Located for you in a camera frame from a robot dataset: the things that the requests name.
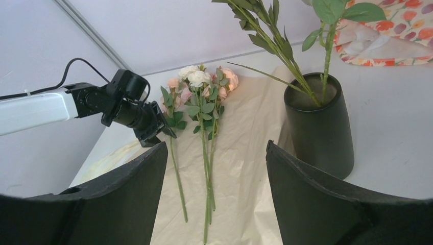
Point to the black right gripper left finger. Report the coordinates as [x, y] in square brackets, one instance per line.
[118, 207]

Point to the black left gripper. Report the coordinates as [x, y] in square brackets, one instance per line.
[146, 119]

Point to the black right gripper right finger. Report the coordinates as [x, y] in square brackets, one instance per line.
[314, 207]

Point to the pink white flower bouquet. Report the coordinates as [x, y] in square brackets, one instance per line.
[200, 95]

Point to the orange wrapping paper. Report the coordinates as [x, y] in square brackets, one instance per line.
[244, 214]

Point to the dark brown vase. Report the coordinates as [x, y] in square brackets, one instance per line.
[321, 136]

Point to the peach rose flower stem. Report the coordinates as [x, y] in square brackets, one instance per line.
[255, 16]

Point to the pink peony flower stem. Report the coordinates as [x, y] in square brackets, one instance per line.
[330, 14]

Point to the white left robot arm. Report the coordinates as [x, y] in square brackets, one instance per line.
[73, 101]

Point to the orange floral cloth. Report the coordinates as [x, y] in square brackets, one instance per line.
[403, 39]

